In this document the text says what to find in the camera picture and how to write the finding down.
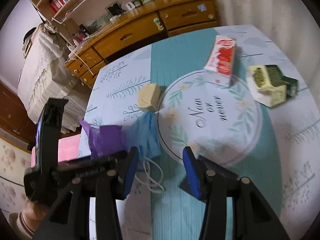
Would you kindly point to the red white carton box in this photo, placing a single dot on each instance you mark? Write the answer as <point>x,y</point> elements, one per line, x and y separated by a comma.
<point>219,67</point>

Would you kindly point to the left hand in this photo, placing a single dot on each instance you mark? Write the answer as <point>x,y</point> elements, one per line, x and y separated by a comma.
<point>26,222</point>

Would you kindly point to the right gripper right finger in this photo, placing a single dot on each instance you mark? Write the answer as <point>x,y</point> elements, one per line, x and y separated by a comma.
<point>196,182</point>

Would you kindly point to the white floral curtain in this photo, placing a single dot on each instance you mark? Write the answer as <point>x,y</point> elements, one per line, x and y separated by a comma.
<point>288,23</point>

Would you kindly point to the pink bed blanket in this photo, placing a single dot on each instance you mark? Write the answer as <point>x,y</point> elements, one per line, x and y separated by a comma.
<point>68,148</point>

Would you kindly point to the green cream small box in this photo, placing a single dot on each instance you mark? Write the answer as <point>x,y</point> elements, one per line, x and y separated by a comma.
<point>269,86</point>

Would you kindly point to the wooden desk with drawers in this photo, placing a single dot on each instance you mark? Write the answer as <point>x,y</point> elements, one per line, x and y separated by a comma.
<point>137,28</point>

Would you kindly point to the purple plastic bag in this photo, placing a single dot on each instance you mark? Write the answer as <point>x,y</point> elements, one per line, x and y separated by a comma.
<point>105,139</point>

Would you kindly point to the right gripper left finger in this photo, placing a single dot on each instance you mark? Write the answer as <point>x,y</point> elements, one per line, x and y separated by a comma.
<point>127,172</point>

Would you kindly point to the patterned tablecloth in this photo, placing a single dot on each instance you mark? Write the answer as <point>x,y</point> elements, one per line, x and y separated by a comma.
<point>277,148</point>

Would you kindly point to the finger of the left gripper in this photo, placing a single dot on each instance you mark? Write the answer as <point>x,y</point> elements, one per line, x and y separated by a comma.
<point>94,159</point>

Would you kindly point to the blue face mask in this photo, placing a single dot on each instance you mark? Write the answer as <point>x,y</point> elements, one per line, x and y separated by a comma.
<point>143,135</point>

